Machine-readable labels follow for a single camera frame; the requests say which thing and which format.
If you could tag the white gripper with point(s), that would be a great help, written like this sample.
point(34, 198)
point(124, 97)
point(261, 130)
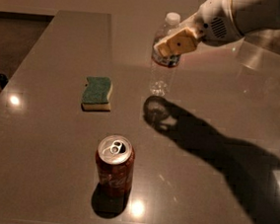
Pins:
point(214, 19)

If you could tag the clear plastic water bottle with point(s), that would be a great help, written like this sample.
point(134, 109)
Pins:
point(163, 69)

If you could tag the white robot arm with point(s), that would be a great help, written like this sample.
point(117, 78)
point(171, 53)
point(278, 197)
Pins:
point(258, 15)

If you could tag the red coke can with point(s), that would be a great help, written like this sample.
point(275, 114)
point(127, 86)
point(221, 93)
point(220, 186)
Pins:
point(115, 164)

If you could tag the green and yellow sponge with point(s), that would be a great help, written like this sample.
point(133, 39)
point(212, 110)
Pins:
point(96, 95)

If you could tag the small black object on floor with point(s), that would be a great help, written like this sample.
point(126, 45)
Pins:
point(3, 81)

